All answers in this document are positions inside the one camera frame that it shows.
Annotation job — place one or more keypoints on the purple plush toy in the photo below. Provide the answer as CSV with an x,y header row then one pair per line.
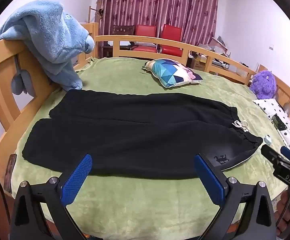
x,y
264,83

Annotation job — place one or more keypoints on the small light blue round object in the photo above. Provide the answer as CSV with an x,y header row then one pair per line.
x,y
268,139

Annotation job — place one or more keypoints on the wooden coat rack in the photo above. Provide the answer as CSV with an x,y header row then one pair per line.
x,y
95,15

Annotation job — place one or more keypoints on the green fleece blanket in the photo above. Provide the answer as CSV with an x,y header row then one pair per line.
x,y
135,205

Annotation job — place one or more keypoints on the red chair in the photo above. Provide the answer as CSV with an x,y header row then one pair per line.
x,y
171,40
145,38

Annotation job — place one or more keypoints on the black pants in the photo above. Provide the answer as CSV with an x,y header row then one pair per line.
x,y
135,135

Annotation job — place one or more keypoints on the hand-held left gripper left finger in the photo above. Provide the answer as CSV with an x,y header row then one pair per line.
x,y
76,177

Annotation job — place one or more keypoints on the white wall socket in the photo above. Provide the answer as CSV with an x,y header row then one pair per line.
x,y
271,47

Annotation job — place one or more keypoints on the dark wooden chair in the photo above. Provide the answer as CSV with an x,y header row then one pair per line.
x,y
121,30

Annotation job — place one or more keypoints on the geometric patterned pillow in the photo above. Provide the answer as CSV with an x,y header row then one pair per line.
x,y
171,71

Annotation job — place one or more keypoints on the light blue plush blanket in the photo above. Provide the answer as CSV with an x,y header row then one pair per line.
x,y
49,37

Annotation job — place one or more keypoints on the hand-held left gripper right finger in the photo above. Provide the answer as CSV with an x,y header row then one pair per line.
x,y
208,177

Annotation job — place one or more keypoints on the white floral pillow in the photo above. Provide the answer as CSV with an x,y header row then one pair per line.
x,y
281,120

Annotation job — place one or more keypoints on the maroon patterned curtain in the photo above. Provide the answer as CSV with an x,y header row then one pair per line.
x,y
157,7

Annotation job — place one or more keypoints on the cardboard box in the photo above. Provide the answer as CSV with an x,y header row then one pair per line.
x,y
197,63

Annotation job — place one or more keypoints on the person's right hand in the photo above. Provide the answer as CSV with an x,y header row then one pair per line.
x,y
282,205

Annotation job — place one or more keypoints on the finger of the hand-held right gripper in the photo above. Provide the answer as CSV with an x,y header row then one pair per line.
x,y
289,153
271,153

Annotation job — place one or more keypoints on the grey blue hanging cloth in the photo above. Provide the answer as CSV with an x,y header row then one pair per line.
x,y
18,82

